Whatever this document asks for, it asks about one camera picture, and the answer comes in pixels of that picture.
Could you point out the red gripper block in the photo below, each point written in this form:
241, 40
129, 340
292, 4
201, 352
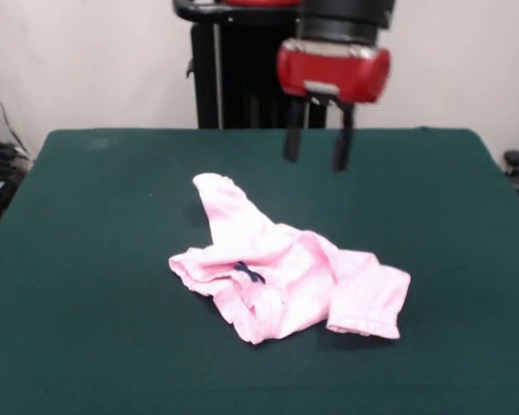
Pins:
333, 71

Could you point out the pink garment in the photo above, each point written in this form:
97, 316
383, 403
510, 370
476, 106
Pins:
285, 281

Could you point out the dark green table cloth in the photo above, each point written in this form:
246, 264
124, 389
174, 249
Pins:
112, 346

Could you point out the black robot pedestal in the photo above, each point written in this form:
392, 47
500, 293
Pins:
242, 86

